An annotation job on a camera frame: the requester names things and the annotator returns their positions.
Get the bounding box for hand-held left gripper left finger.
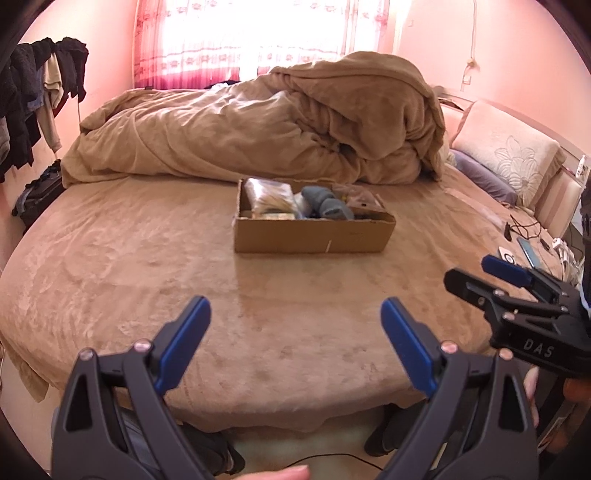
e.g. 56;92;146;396
52;295;218;480

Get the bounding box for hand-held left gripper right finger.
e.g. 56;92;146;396
379;298;540;480

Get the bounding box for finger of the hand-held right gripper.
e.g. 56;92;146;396
443;268;566;324
481;255;578;305

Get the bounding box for grey knitted socks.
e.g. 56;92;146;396
320;198;355;220

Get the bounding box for cardboard box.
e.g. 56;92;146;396
233;178;397;254

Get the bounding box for clear bag of yellow snacks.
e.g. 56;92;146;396
244;178;296;217

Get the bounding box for person's right hand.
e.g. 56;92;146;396
522;367;541;425

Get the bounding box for person's left hand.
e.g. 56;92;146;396
242;465;311;480

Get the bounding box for smartphone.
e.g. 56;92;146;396
517;237;541;268

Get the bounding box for round bed with brown sheet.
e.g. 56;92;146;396
0;164;564;432

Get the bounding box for padded bed headboard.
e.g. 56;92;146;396
434;85;587;241

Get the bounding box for black shoe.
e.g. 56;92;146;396
365;401;428;457
178;418;245;476

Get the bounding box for purple pillow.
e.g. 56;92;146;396
447;150;518;204

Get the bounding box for cream floral pillow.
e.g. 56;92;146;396
450;100;566;208

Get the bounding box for black bag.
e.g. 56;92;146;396
11;159;63;227

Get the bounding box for brown fleece blanket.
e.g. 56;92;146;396
61;51;446;185

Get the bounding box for pink patterned curtain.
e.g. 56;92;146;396
134;0;402;90

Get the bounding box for hanging dark clothes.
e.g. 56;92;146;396
0;37;89;183

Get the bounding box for black cable on bed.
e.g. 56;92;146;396
503;220;552;245

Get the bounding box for black floor cable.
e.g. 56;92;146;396
277;453;384;472

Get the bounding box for white wall socket with cable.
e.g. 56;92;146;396
466;0;479;70

